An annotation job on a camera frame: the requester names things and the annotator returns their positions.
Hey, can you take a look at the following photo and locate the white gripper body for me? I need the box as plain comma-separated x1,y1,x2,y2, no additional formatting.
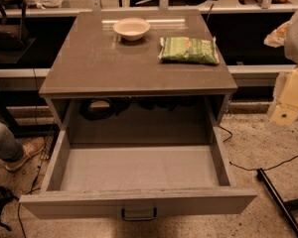
277,64,298,111

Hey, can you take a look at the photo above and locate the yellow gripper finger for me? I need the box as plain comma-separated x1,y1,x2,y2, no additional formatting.
265,103,298,132

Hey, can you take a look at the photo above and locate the green jalapeno chip bag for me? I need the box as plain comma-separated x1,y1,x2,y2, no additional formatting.
159,37,220,65

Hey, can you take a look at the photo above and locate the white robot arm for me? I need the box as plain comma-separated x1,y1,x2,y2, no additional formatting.
264,10,298,131

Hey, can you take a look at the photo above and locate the open grey top drawer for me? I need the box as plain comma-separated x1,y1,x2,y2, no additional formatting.
19,97,258,220

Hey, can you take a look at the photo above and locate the grey cabinet with glossy top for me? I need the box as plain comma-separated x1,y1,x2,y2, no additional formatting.
40,10,236,123

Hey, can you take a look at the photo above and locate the black metal stand leg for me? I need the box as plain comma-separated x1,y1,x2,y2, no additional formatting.
256,169,298,238

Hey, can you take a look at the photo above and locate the white paper bowl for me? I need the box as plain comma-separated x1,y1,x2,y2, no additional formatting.
113,18,150,41

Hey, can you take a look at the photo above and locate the tan leather shoe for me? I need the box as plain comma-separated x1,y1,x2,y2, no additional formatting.
5,137,45,173

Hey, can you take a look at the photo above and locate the blue jeans leg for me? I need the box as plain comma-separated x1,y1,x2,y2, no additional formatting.
0,122,24,163

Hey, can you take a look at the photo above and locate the black handbag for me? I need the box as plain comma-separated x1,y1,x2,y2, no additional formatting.
0,0,29,51

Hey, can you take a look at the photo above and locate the black floor cable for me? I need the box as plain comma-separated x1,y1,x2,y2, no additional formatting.
218,125,298,173

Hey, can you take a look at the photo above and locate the black drawer handle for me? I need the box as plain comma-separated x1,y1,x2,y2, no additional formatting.
121,207,158,222

